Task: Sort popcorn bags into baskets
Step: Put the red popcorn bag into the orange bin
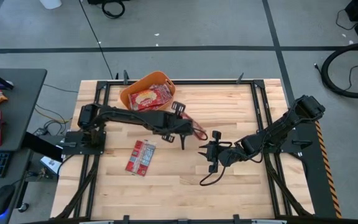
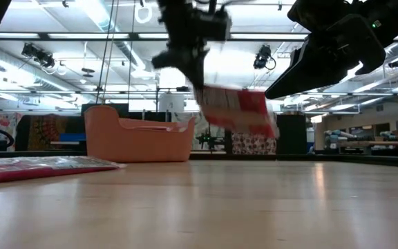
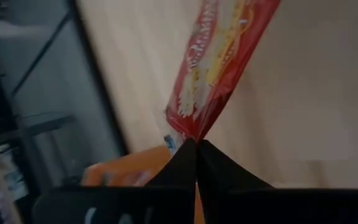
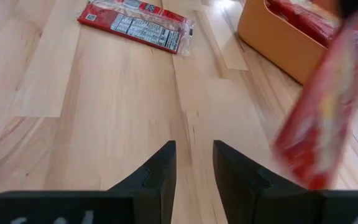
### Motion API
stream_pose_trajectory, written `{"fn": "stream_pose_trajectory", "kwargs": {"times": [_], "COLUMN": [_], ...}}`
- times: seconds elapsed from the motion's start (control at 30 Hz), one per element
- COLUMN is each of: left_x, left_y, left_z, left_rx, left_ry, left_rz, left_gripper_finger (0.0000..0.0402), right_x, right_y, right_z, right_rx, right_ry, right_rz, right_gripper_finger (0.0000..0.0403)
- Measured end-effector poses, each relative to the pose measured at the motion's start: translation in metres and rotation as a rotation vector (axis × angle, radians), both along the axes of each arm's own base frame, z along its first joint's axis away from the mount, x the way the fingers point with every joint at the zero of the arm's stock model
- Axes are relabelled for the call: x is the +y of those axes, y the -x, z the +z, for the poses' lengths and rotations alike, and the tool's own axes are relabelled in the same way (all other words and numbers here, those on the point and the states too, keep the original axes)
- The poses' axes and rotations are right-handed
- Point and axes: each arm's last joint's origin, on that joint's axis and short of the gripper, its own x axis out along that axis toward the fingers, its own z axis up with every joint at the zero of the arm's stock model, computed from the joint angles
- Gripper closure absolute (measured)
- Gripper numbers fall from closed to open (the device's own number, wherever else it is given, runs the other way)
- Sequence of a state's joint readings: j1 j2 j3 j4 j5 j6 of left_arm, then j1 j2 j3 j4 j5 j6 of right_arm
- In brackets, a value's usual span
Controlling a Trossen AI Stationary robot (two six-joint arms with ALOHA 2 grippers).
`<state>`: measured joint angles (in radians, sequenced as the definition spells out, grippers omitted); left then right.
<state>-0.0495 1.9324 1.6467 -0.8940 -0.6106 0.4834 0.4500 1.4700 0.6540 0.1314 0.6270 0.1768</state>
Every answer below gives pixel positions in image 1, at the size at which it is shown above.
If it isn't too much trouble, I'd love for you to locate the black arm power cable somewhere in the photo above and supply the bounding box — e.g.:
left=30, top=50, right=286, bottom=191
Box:
left=35, top=104, right=71, bottom=138

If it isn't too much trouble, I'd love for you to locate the black panel with hazard stripes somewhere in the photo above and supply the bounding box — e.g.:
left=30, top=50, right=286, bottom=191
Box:
left=288, top=108, right=344, bottom=219

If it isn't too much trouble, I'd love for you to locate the yellow cable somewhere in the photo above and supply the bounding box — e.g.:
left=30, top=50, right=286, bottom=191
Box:
left=34, top=105, right=73, bottom=124

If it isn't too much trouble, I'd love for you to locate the white printed box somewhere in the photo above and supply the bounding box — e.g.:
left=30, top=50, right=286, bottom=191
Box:
left=39, top=155, right=62, bottom=175

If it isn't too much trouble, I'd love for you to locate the black desk cable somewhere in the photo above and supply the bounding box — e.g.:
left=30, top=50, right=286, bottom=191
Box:
left=43, top=83, right=79, bottom=93

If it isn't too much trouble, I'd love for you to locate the thin black cable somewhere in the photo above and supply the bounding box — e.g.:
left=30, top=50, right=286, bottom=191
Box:
left=314, top=58, right=358, bottom=93

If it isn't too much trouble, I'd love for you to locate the orange plastic basket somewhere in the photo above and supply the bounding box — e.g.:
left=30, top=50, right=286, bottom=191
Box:
left=119, top=70, right=177, bottom=111

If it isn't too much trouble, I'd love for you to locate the black computer mouse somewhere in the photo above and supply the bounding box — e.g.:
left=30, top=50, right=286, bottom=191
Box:
left=0, top=184, right=16, bottom=217

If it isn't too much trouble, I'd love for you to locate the black box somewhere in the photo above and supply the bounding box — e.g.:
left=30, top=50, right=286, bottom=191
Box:
left=21, top=131, right=64, bottom=162

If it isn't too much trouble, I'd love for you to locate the long black floor cable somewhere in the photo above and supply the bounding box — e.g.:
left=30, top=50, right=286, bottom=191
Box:
left=78, top=0, right=115, bottom=80

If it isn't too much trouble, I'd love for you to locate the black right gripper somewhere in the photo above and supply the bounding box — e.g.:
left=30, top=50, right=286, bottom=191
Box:
left=198, top=130, right=242, bottom=174

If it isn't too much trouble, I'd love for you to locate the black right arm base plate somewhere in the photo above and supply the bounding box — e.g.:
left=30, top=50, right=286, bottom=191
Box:
left=261, top=133, right=313, bottom=154

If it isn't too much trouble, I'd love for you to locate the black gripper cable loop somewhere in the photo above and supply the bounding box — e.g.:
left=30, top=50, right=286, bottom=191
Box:
left=199, top=163, right=229, bottom=187

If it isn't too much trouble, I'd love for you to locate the black coiled hose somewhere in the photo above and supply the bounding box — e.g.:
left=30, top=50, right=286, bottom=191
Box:
left=320, top=42, right=358, bottom=99

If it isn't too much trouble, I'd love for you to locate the black desk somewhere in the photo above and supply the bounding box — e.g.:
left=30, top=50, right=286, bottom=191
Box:
left=0, top=68, right=48, bottom=224

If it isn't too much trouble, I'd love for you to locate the white bucket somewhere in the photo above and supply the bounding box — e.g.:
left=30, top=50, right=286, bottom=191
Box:
left=39, top=0, right=63, bottom=10

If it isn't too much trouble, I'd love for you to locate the black aluminium rig frame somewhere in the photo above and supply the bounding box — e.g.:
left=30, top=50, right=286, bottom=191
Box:
left=53, top=79, right=315, bottom=224

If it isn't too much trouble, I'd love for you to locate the black cable coil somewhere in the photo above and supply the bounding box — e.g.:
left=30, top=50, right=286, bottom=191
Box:
left=101, top=0, right=126, bottom=19

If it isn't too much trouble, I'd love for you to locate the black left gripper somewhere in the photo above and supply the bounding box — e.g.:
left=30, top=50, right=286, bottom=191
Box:
left=161, top=101, right=196, bottom=151

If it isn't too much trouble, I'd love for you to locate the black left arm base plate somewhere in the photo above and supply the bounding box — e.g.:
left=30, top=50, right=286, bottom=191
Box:
left=61, top=129, right=107, bottom=156

